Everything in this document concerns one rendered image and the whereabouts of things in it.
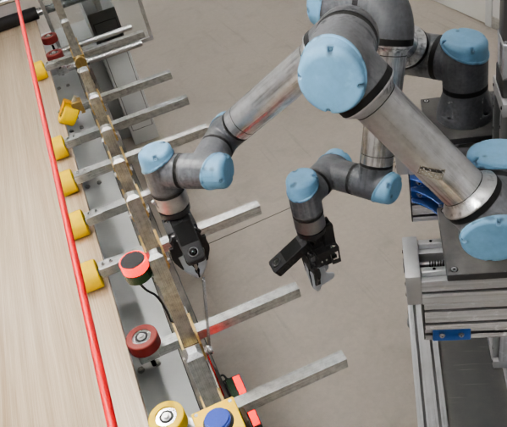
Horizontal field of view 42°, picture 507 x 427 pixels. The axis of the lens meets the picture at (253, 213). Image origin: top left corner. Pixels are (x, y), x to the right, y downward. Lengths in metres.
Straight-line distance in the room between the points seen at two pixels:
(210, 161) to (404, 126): 0.41
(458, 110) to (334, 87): 0.78
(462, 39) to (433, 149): 0.66
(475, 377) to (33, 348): 1.36
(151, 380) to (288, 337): 0.93
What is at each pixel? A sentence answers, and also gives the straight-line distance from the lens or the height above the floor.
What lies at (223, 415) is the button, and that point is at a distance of 1.02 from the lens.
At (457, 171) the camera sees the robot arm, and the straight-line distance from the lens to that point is 1.20.
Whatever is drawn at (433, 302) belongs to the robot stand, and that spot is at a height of 0.91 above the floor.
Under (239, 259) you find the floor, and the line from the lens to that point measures 3.10.
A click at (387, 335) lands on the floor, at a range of 2.67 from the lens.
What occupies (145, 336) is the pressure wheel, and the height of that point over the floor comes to 0.91.
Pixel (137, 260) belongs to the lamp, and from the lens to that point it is 1.42.
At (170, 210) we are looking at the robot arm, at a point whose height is 1.22.
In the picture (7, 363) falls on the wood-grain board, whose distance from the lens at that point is 1.77.
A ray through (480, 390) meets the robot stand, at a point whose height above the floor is 0.21.
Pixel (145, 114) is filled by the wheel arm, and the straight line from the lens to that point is 2.42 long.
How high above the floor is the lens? 2.05
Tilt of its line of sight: 38 degrees down
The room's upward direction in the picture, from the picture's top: 15 degrees counter-clockwise
